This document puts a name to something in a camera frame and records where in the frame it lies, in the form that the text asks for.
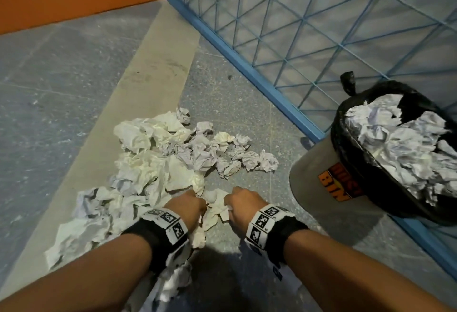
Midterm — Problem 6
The person's right hand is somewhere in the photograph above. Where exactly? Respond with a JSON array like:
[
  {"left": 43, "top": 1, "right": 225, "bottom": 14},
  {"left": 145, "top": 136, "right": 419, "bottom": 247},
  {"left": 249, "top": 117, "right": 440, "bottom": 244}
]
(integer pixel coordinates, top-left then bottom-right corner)
[{"left": 223, "top": 186, "right": 268, "bottom": 230}]

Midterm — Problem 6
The person's left hand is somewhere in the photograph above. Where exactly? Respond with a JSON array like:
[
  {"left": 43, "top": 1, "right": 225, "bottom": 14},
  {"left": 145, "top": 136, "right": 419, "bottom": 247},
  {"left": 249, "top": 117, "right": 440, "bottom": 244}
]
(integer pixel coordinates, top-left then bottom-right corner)
[{"left": 165, "top": 188, "right": 208, "bottom": 232}]

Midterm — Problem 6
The white paper sheet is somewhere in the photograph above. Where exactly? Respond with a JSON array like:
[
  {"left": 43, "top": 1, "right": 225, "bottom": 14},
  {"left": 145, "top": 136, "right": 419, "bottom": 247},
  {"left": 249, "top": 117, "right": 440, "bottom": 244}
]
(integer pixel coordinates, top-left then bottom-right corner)
[{"left": 201, "top": 188, "right": 231, "bottom": 232}]

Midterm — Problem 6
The person's right forearm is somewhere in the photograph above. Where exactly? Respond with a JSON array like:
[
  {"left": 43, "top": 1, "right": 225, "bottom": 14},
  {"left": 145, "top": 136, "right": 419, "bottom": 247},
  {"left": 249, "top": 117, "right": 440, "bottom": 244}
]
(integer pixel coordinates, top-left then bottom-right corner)
[{"left": 284, "top": 229, "right": 455, "bottom": 312}]

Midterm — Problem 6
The person's left forearm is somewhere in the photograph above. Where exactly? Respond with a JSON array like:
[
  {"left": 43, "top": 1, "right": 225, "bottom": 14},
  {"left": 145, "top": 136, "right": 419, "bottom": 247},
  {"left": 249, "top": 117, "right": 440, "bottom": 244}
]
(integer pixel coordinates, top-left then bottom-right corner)
[{"left": 0, "top": 232, "right": 155, "bottom": 312}]

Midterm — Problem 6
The black marker-tagged left wristband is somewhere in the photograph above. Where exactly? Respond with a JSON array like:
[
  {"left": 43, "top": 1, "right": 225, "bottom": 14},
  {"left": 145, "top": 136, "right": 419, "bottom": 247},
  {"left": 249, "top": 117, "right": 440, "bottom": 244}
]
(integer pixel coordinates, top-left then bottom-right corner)
[{"left": 121, "top": 207, "right": 189, "bottom": 275}]

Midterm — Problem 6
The black marker-tagged wristband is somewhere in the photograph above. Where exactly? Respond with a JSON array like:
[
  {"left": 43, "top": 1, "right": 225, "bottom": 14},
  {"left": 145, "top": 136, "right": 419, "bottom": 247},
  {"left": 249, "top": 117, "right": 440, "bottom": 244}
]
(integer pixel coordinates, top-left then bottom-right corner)
[
  {"left": 245, "top": 203, "right": 310, "bottom": 294},
  {"left": 121, "top": 207, "right": 189, "bottom": 275}
]

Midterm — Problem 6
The black marker-tagged right wristband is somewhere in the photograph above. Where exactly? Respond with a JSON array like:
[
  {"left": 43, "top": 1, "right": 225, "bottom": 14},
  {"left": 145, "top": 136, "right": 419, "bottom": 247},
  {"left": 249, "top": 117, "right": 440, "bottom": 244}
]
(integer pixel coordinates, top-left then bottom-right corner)
[{"left": 245, "top": 203, "right": 310, "bottom": 294}]

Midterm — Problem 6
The pile of crumpled papers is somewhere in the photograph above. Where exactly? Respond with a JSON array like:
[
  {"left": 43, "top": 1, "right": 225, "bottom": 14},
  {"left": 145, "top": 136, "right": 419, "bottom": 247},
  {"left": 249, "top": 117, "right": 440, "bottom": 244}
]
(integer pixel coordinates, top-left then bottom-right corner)
[{"left": 44, "top": 107, "right": 280, "bottom": 312}]

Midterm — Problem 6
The grey trash bin orange label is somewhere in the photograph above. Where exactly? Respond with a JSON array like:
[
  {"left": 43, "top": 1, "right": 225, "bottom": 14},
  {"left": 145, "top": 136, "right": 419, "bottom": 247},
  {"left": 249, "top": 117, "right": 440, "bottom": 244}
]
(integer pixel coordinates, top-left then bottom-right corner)
[{"left": 289, "top": 136, "right": 382, "bottom": 224}]

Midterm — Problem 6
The black trash bag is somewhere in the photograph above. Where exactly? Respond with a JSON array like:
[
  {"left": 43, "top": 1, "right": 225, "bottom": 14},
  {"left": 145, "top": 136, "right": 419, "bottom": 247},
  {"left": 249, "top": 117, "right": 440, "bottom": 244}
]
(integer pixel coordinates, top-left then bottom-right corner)
[{"left": 330, "top": 71, "right": 457, "bottom": 226}]

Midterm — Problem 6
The heap of binned paper balls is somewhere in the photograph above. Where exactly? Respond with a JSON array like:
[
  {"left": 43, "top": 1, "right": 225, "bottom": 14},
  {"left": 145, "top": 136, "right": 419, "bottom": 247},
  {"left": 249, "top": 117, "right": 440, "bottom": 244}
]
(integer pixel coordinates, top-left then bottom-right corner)
[{"left": 344, "top": 93, "right": 457, "bottom": 207}]

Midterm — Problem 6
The blue wire mesh panel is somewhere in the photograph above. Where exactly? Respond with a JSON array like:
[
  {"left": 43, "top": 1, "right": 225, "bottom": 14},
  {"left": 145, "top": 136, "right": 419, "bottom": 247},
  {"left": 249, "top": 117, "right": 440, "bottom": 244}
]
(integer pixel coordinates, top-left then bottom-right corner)
[{"left": 161, "top": 0, "right": 457, "bottom": 282}]

